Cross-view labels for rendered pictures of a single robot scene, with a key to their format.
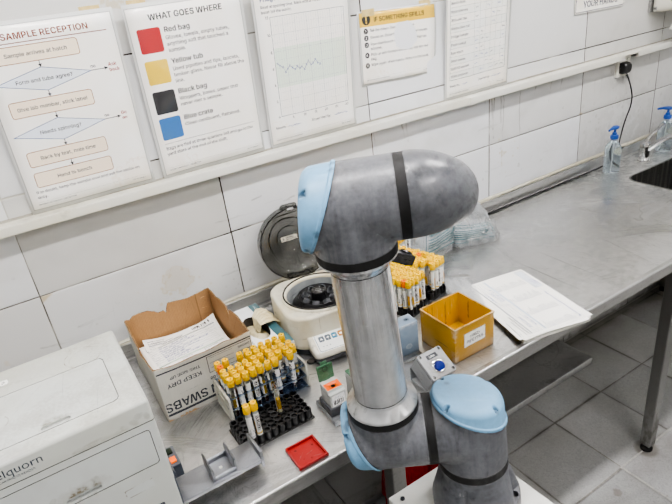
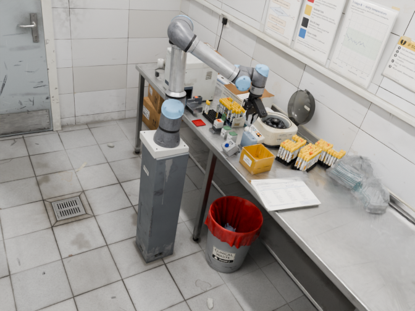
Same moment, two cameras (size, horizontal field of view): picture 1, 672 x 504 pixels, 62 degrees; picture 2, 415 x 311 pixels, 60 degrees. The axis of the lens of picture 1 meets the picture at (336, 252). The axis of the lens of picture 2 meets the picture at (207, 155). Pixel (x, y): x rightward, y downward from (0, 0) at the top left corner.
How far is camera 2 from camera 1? 203 cm
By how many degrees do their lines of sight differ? 69
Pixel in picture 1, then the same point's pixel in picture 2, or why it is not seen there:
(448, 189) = (170, 29)
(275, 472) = (192, 117)
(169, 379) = (224, 91)
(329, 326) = (257, 126)
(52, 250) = (260, 47)
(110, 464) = not seen: hidden behind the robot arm
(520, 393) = (311, 289)
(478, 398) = (170, 105)
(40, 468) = not seen: hidden behind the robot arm
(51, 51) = not seen: outside the picture
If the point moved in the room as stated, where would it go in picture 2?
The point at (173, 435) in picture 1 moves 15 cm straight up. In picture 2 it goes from (213, 103) to (217, 84)
